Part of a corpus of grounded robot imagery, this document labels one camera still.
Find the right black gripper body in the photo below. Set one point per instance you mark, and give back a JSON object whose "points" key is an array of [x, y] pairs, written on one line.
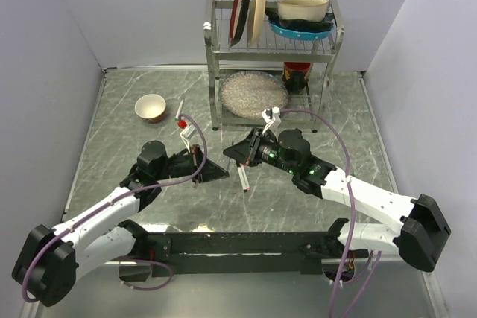
{"points": [[264, 149]]}

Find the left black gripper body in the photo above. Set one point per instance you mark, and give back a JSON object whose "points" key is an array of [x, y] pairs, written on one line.
{"points": [[184, 164]]}

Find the white pen orange cap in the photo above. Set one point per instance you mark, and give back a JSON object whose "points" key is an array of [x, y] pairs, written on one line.
{"points": [[247, 182]]}

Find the white marker black tip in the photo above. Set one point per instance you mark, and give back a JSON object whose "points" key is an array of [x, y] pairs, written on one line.
{"points": [[242, 178]]}

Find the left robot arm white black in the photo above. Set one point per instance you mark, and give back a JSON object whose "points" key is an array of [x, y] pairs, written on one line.
{"points": [[52, 260]]}

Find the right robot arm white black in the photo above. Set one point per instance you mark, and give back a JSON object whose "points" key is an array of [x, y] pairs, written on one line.
{"points": [[412, 227]]}

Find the green tipped white pen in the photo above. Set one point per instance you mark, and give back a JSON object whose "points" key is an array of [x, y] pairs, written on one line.
{"points": [[179, 110]]}

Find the speckled grey plate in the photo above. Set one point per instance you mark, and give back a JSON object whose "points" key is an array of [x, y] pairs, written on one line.
{"points": [[247, 93]]}

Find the small cream bowl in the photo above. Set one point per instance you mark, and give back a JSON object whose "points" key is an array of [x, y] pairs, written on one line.
{"points": [[151, 108]]}

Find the steel dish rack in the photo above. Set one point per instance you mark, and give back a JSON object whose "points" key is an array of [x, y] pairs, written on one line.
{"points": [[268, 54]]}

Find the red black mug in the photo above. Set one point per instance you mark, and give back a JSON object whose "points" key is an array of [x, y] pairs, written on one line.
{"points": [[295, 76]]}

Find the blue dotted dish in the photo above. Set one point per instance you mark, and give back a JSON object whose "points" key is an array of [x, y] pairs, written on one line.
{"points": [[300, 35]]}

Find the black dish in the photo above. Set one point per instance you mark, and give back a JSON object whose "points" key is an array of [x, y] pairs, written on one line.
{"points": [[299, 24]]}

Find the beige plate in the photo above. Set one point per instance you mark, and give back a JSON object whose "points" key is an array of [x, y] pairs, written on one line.
{"points": [[255, 21]]}

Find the red black plate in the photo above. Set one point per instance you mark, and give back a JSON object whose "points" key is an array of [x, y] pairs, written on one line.
{"points": [[238, 18]]}

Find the cream ceramic bowl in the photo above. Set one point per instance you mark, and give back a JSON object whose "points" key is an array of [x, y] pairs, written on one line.
{"points": [[309, 10]]}

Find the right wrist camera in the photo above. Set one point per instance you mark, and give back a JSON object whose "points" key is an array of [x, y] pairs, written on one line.
{"points": [[271, 115]]}

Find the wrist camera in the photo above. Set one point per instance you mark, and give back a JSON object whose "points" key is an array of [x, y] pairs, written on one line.
{"points": [[271, 115], [187, 130]]}

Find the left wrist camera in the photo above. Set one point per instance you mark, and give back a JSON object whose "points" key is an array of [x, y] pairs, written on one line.
{"points": [[187, 130]]}

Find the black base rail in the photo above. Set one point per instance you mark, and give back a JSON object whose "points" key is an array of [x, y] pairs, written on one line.
{"points": [[239, 252]]}

